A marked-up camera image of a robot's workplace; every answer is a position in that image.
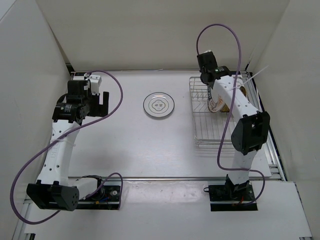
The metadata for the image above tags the yellow brown rear plate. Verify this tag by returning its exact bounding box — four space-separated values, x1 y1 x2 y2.
237 85 248 99

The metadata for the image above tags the white plate orange sunburst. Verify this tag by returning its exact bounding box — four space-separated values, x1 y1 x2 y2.
213 95 225 113

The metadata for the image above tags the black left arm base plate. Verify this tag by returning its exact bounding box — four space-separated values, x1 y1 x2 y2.
83 185 121 210

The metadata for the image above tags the black XDOF label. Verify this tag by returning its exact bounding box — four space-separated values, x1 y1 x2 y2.
74 72 87 77

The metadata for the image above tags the white plate with black rings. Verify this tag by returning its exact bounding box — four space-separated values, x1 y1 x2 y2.
143 92 175 119

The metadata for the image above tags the silver wire dish rack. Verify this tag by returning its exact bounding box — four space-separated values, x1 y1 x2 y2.
189 74 262 146

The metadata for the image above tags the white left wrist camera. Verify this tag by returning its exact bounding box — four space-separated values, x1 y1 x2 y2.
84 73 102 96

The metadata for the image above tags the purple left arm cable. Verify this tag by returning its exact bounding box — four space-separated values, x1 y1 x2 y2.
11 70 124 225

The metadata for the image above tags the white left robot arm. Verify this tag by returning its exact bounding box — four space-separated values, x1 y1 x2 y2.
26 75 109 211

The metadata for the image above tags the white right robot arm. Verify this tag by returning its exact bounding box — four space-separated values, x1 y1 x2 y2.
197 51 270 200

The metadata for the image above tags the yellow patterned plate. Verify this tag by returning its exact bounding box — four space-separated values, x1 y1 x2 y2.
220 104 230 113

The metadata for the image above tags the white zip tie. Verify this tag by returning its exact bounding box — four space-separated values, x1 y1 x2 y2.
230 65 269 91

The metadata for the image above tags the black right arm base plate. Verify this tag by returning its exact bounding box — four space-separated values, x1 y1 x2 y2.
203 184 258 212

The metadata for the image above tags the green rimmed white plate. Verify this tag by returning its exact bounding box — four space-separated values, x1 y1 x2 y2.
207 86 216 113

